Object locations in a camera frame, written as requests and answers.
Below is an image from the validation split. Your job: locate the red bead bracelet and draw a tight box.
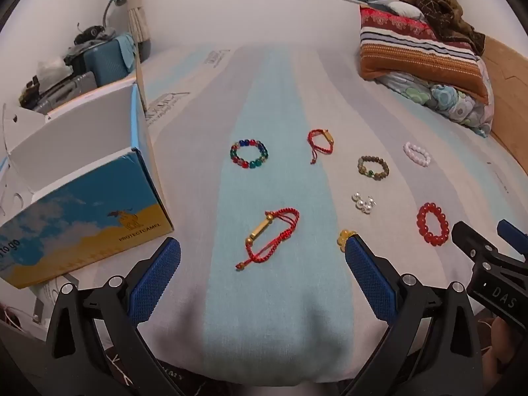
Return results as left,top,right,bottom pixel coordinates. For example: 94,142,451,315
416,202,450,247

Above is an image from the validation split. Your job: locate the black clutter pile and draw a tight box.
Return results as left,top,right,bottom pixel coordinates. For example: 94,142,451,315
74,24,116,46

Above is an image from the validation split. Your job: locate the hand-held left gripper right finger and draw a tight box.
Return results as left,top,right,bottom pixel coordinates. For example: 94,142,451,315
342,235,484,396

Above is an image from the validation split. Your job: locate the small red cord bracelet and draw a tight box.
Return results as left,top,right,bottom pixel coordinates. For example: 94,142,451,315
307,129,335,165

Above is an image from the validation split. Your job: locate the beige curtain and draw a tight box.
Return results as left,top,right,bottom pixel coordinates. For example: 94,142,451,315
125,0,153,44

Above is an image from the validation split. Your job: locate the light blue cloth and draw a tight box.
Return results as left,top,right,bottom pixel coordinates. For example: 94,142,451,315
115,35,137,67

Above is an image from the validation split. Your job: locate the person's right hand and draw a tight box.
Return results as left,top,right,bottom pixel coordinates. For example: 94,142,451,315
488,315,528,364

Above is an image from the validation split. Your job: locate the floral quilt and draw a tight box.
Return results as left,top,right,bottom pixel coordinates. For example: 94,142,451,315
377,58,496,137

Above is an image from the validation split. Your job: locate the brown blanket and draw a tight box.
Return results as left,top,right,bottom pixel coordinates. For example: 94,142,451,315
406,0,487,54

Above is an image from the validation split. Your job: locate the pearl bead cluster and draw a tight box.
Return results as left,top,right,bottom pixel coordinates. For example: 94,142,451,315
351,191,379,215

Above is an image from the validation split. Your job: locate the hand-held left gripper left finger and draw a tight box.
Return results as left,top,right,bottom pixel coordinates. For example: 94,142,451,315
45,237,182,396

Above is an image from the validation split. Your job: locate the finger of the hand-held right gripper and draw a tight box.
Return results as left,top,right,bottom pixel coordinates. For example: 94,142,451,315
497,219,528,257
451,221,496,265

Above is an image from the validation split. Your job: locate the wooden headboard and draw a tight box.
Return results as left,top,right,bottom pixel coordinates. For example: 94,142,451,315
480,35,528,174

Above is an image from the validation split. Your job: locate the yellow bead bracelet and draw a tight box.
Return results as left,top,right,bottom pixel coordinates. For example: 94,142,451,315
337,229,358,252

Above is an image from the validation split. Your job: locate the striped bed sheet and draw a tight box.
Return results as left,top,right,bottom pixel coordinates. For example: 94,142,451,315
53,43,528,382

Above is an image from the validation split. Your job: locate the blue suitcase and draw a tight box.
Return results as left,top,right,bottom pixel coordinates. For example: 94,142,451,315
82,35,137,87

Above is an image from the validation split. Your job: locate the blue and yellow cardboard box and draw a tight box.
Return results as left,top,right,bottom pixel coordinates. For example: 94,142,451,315
0,49,175,290

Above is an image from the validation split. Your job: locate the grey suitcase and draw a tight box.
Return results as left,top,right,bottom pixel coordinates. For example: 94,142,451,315
18,72,98,112

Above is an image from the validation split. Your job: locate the brown wooden bead bracelet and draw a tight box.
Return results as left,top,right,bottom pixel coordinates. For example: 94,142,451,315
357,155,390,183

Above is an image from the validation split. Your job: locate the white bead bracelet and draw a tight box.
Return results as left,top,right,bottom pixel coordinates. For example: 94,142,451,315
403,141,432,167

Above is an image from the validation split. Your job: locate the multicolour bead bracelet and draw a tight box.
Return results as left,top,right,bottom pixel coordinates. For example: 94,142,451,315
230,138,269,171

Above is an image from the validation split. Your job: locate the striped red orange pillow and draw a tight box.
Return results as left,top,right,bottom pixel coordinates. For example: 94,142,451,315
357,5,490,106

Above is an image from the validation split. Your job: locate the large red cord bracelet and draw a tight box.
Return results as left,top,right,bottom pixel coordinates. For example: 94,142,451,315
235,208,301,272

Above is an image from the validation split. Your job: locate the dark patterned cloth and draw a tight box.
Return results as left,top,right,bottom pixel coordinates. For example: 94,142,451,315
103,338,355,396

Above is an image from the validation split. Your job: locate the grey cloth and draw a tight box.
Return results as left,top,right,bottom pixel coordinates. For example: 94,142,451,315
387,0,423,18

